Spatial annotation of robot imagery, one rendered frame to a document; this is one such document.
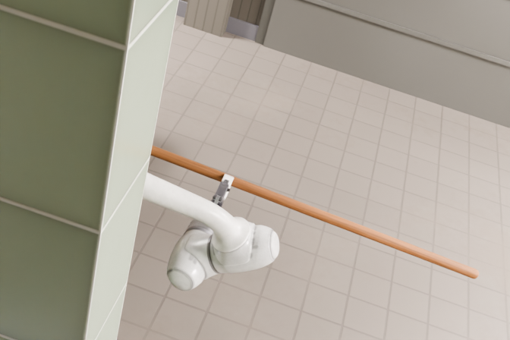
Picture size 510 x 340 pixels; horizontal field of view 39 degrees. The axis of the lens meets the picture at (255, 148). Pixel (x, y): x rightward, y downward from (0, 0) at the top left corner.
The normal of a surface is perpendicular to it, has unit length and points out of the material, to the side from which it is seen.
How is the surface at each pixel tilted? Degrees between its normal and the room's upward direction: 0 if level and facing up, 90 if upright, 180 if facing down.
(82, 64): 90
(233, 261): 97
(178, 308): 0
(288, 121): 0
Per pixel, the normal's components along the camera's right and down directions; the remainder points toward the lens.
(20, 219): -0.23, 0.53
